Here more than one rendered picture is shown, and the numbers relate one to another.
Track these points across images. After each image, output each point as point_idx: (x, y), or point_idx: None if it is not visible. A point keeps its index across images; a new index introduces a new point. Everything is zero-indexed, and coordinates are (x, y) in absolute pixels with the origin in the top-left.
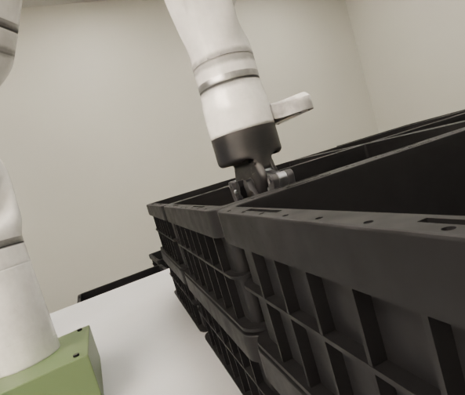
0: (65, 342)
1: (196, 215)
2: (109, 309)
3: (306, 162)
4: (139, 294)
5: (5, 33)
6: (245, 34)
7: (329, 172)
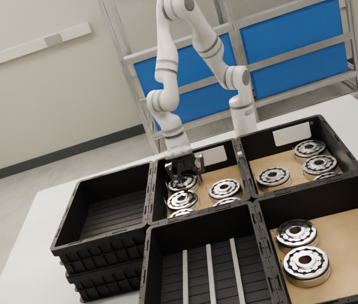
0: None
1: None
2: (344, 143)
3: (240, 174)
4: None
5: (203, 53)
6: (163, 125)
7: (153, 175)
